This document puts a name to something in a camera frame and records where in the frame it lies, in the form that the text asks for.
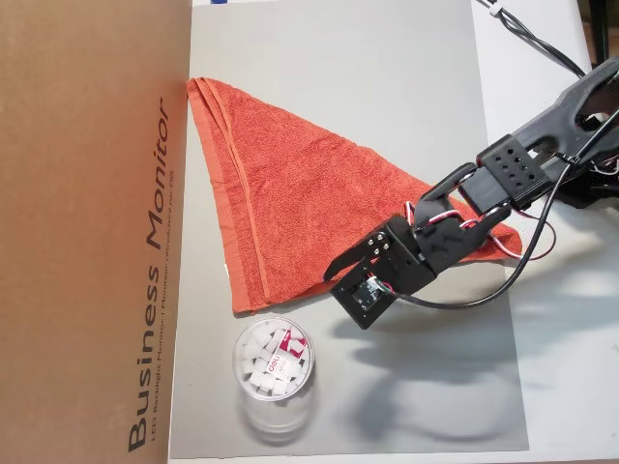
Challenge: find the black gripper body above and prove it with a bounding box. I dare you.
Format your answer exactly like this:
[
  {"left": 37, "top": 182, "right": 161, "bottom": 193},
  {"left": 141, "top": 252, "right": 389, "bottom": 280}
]
[{"left": 370, "top": 216, "right": 437, "bottom": 297}]

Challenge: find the brown cardboard monitor box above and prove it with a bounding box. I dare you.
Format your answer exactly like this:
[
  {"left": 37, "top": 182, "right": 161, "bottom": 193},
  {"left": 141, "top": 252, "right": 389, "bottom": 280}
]
[{"left": 0, "top": 0, "right": 194, "bottom": 464}]

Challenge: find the red white paper packet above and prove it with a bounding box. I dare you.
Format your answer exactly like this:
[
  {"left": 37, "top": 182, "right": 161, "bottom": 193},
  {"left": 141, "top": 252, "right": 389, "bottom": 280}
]
[{"left": 263, "top": 328, "right": 310, "bottom": 383}]

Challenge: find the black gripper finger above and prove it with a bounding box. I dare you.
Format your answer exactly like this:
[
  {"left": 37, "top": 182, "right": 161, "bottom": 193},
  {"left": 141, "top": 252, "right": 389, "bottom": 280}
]
[{"left": 322, "top": 231, "right": 391, "bottom": 282}]

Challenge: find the black cable bundle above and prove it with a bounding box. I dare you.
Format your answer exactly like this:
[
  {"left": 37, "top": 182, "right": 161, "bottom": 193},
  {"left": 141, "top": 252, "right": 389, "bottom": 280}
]
[{"left": 473, "top": 0, "right": 591, "bottom": 81}]

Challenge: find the orange terry towel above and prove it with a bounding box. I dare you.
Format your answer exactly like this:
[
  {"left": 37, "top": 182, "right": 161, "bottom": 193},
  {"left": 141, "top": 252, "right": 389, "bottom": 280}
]
[{"left": 186, "top": 75, "right": 523, "bottom": 318}]

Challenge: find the grey table mat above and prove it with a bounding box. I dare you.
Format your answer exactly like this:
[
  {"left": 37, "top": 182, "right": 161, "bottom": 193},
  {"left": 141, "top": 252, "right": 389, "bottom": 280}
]
[{"left": 168, "top": 0, "right": 531, "bottom": 458}]

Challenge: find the clear plastic jar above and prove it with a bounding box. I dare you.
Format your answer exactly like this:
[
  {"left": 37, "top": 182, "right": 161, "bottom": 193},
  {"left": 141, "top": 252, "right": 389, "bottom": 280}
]
[{"left": 230, "top": 316, "right": 318, "bottom": 444}]

